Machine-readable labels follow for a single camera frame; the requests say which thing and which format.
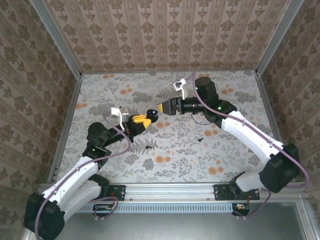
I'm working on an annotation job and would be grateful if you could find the floral patterned table cover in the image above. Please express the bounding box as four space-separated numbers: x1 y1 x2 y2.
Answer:
56 70 288 185

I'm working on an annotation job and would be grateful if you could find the small black connector box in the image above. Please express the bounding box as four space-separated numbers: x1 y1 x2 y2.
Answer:
231 202 251 217
92 203 114 218

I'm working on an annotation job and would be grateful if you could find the grey metal panel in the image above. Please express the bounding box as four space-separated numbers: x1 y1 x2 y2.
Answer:
22 202 320 240

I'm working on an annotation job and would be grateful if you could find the thin black cable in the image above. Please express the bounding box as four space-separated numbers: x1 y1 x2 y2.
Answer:
191 112 212 125

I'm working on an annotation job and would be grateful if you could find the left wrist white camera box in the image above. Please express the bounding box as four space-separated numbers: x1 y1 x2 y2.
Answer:
110 106 131 131

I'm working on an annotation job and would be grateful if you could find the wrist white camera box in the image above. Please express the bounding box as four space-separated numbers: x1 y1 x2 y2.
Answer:
110 106 131 131
172 78 189 100

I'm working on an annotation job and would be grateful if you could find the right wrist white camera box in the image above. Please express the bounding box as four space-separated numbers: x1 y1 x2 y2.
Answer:
172 78 189 100

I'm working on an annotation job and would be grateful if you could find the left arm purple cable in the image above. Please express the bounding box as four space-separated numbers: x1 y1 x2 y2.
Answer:
34 114 133 240

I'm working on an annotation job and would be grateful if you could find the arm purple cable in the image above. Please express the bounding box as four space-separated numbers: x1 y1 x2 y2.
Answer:
34 114 133 240
186 71 311 218

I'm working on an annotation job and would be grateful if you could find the aluminium side rail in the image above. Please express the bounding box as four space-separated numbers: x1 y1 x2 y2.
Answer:
47 73 83 183
254 72 297 182

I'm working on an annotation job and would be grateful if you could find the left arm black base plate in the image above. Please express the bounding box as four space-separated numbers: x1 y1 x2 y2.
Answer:
81 184 126 202

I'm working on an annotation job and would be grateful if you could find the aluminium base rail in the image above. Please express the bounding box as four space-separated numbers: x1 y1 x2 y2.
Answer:
37 182 310 204

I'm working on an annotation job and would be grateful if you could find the grey slotted cable duct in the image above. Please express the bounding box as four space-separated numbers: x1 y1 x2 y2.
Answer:
79 202 235 214

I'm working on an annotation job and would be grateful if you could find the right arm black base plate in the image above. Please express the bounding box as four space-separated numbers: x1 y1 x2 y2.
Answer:
213 184 261 201

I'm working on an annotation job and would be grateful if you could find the aluminium corner post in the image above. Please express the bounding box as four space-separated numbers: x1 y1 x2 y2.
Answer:
254 0 305 76
28 0 83 78

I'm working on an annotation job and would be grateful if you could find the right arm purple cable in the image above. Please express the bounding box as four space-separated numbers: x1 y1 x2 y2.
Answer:
186 71 311 218

